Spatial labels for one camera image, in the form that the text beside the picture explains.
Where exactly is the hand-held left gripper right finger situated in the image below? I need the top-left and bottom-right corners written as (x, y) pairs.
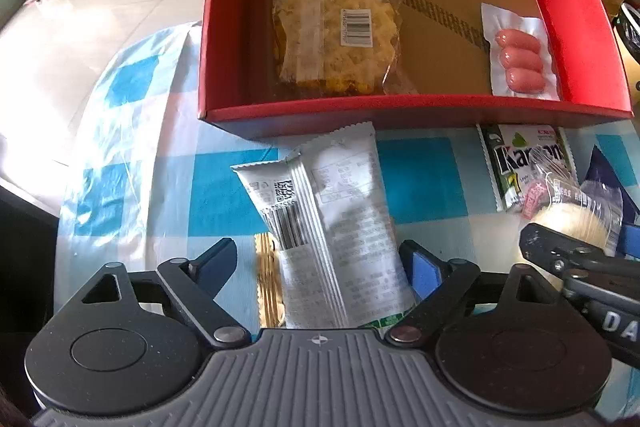
top-left (385, 239), bottom-right (568, 348)

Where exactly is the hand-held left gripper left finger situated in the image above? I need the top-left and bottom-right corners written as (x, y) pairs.
top-left (77, 237), bottom-right (252, 351)

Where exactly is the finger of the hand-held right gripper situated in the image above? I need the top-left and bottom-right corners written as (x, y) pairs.
top-left (518, 222), bottom-right (608, 280)

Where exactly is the clear-wrapped round bun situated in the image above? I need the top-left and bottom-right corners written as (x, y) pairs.
top-left (530, 157), bottom-right (624, 259)

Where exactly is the gold snack packet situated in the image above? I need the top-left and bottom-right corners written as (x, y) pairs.
top-left (254, 232), bottom-right (289, 328)

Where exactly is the dark blue snack packet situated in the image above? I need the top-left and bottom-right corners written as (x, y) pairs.
top-left (584, 145), bottom-right (640, 258)

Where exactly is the green and white snack packet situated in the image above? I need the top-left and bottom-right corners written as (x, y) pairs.
top-left (477, 123), bottom-right (579, 213)

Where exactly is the red cardboard box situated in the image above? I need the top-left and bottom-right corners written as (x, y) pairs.
top-left (197, 0), bottom-right (635, 140)

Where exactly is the small pink snack packet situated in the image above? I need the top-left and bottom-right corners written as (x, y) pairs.
top-left (520, 179), bottom-right (552, 219)

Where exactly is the blue checkered plastic tablecloth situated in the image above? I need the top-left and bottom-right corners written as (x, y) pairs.
top-left (52, 22), bottom-right (640, 424)

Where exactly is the vacuum-packed sausage packet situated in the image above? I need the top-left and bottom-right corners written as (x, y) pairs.
top-left (480, 2), bottom-right (562, 100)

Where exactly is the clear instant noodle packet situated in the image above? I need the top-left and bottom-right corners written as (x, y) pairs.
top-left (262, 0), bottom-right (419, 98)

